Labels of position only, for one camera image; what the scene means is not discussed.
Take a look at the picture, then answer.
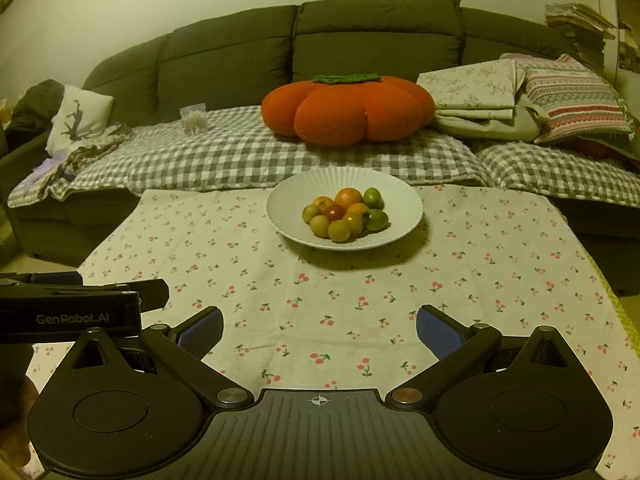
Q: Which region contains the olive green sofa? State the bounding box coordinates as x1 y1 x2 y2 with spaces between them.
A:
0 0 640 301

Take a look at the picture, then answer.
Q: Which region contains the white printed cushion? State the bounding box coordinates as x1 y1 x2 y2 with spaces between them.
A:
46 85 115 156

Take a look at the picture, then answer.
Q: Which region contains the folded floral sheet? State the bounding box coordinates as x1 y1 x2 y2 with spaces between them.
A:
416 58 526 122

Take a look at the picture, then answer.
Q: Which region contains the dark jacket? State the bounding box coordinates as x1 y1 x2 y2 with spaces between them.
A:
7 79 66 136

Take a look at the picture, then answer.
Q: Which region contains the cherry print tablecloth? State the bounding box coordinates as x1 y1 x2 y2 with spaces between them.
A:
77 185 640 480

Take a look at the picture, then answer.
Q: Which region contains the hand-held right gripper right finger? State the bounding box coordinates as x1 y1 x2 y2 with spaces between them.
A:
385 304 576 407

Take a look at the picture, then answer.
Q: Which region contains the orange pumpkin cushion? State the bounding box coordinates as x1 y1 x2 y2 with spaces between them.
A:
261 73 437 147

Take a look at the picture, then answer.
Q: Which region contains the stack of papers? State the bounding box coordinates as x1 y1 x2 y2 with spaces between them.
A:
544 2 618 71

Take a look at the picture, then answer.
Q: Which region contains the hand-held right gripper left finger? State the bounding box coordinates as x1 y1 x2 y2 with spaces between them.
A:
62 306 248 411

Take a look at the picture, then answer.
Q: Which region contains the red cushion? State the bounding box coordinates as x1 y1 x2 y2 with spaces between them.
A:
565 137 631 161

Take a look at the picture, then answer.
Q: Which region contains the white ribbed plate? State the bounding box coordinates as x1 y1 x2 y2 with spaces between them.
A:
266 167 425 251

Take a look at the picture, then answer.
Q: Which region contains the grey checked blanket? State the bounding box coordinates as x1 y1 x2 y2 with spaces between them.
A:
7 107 640 208

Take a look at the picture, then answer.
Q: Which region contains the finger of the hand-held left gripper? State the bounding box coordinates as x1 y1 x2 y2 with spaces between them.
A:
0 272 83 286
0 279 171 312

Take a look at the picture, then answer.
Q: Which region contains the clear plastic swab container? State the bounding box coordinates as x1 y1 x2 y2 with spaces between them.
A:
180 104 208 135

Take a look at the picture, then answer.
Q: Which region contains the floral patterned cloth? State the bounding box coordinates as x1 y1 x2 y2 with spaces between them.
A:
45 125 133 186

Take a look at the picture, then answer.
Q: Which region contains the striped knit pillow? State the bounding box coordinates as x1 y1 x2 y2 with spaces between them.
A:
500 52 637 146

